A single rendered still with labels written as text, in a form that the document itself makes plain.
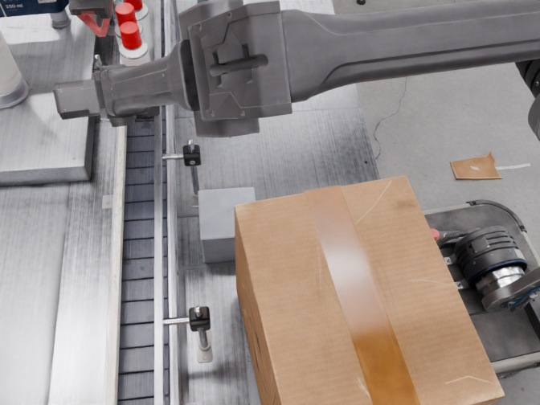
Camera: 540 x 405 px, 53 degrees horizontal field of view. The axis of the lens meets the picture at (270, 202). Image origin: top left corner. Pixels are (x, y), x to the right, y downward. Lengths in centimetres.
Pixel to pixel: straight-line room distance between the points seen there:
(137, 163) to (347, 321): 57
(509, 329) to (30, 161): 133
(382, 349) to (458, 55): 34
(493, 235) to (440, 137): 82
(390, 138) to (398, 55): 190
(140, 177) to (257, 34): 69
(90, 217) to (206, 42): 68
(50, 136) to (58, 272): 28
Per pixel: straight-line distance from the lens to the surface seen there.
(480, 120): 250
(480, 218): 188
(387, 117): 237
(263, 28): 37
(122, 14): 103
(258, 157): 111
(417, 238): 71
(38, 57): 130
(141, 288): 92
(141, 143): 108
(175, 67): 50
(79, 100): 87
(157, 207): 89
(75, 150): 110
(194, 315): 79
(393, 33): 40
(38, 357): 97
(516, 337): 173
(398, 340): 64
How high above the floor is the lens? 171
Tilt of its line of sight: 57 degrees down
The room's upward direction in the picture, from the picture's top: 5 degrees clockwise
